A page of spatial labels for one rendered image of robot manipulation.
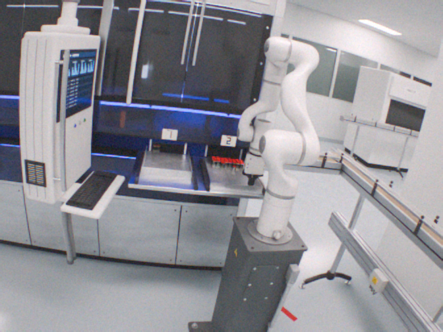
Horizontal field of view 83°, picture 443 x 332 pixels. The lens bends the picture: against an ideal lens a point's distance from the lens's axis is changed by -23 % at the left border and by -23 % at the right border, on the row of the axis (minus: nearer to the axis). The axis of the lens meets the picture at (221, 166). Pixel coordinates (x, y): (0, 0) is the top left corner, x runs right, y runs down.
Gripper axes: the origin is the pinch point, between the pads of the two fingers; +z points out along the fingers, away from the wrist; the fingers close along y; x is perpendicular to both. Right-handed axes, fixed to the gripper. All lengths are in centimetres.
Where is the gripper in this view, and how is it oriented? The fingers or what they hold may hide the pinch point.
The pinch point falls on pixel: (250, 182)
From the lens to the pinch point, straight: 156.5
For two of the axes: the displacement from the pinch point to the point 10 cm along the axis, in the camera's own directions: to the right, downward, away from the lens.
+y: -9.8, -1.0, -1.9
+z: -1.6, 9.2, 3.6
